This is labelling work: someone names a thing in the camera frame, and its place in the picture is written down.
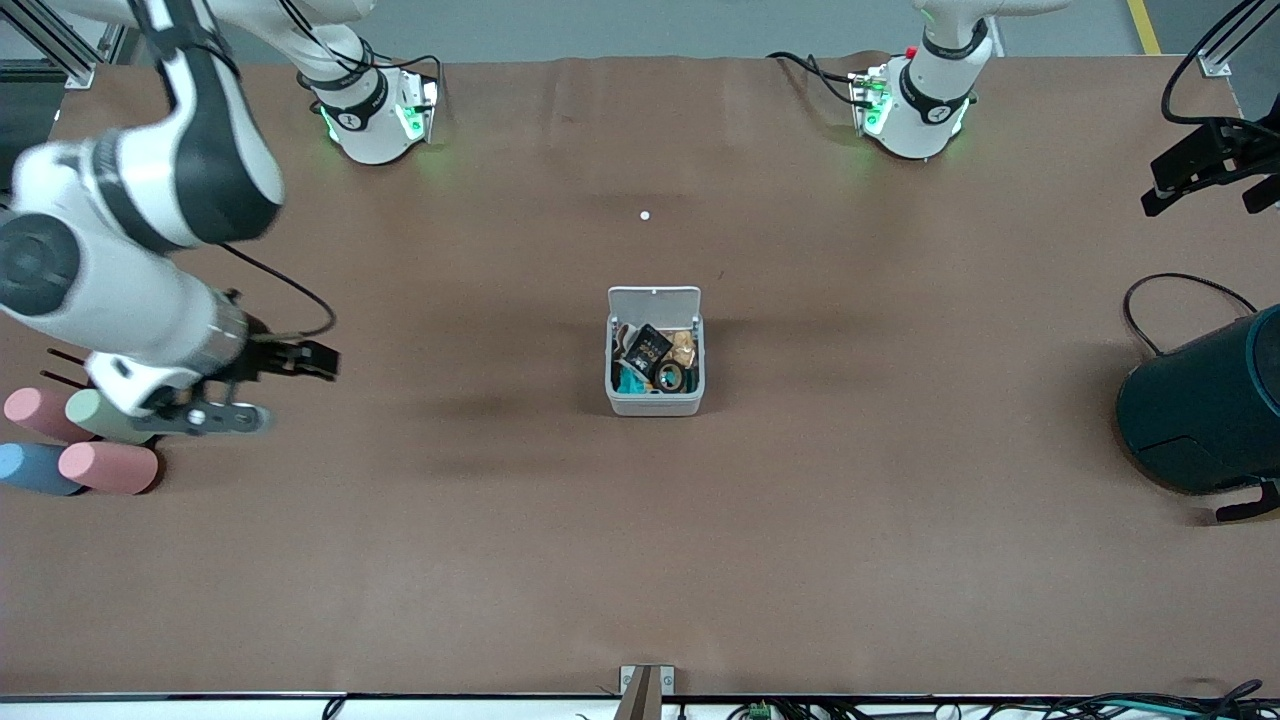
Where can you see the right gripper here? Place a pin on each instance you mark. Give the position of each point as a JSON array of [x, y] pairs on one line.
[[262, 356]]

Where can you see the white curled paper strip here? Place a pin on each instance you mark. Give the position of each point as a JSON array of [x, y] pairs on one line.
[[622, 335]]

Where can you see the black snack packet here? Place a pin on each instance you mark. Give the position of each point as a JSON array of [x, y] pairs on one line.
[[648, 350]]

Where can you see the white square lidded bin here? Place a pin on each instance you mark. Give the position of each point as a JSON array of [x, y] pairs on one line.
[[655, 402]]

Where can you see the black tape roll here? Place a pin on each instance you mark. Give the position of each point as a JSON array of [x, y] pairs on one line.
[[668, 377]]

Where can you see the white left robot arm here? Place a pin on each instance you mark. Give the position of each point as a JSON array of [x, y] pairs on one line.
[[925, 110]]

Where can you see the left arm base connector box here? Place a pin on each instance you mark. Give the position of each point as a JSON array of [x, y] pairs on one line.
[[868, 100]]

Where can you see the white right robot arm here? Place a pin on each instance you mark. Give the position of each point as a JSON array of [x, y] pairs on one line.
[[150, 180]]

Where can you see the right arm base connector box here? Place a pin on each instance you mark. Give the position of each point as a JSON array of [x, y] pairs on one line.
[[420, 105]]

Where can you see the teal plastic trash piece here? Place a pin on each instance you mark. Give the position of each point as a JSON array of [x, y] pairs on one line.
[[628, 382]]

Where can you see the pastel pink cup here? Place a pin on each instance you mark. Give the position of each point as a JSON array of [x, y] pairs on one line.
[[35, 412], [108, 467]]

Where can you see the pastel green cup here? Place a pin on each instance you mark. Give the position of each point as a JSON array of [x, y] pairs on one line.
[[95, 412]]

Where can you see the pastel blue cup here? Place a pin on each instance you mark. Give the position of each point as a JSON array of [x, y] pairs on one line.
[[35, 468]]

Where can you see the dark teal cylindrical device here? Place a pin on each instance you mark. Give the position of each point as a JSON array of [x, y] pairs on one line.
[[1205, 410]]

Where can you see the brown table cover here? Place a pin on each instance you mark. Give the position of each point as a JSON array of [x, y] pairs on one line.
[[640, 560]]

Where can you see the gold crumpled wrapper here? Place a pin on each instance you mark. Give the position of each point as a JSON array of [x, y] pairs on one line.
[[685, 350]]

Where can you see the aluminium frame post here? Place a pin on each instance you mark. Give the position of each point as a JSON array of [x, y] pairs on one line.
[[1225, 50], [60, 50]]

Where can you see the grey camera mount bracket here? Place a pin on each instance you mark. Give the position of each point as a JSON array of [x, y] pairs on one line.
[[646, 690]]

